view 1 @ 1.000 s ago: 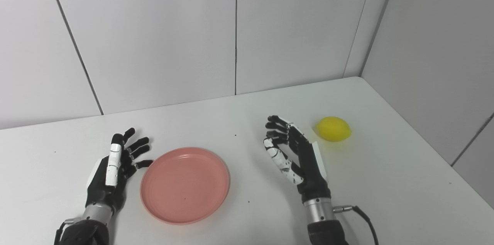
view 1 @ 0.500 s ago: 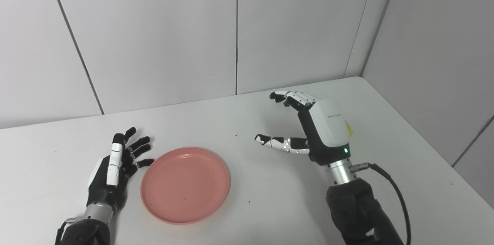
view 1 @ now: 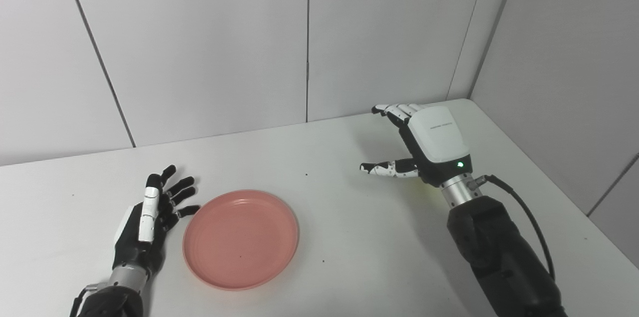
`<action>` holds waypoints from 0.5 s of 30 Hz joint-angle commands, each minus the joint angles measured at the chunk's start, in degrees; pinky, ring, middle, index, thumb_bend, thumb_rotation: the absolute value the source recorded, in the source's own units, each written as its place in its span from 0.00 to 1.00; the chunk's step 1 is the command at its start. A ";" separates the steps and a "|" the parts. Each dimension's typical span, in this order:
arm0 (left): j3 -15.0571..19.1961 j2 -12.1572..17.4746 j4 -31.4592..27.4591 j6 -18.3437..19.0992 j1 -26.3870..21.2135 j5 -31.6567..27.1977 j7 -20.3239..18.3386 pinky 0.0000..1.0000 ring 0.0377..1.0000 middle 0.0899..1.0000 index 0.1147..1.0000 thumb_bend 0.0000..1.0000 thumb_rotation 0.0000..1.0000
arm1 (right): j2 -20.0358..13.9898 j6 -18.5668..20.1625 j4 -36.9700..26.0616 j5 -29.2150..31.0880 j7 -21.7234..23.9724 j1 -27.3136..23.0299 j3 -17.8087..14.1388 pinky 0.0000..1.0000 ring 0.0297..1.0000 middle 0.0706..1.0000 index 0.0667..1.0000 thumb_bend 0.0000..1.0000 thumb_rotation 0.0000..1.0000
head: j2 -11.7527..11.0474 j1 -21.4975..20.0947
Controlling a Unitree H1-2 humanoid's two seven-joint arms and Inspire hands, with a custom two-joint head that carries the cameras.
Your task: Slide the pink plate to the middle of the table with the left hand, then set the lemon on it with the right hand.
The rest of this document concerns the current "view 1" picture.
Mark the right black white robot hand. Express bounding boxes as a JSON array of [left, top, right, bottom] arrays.
[[359, 103, 473, 188]]

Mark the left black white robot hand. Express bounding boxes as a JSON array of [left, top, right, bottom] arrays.
[[112, 165, 201, 278]]

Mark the pink round plate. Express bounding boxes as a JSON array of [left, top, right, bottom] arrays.
[[182, 189, 301, 292]]

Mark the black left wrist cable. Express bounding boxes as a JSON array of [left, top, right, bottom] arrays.
[[69, 284, 98, 317]]

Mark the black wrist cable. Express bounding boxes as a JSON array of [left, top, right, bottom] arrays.
[[69, 284, 98, 317], [471, 174, 557, 283]]

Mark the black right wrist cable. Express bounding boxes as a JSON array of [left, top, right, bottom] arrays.
[[471, 174, 557, 283]]

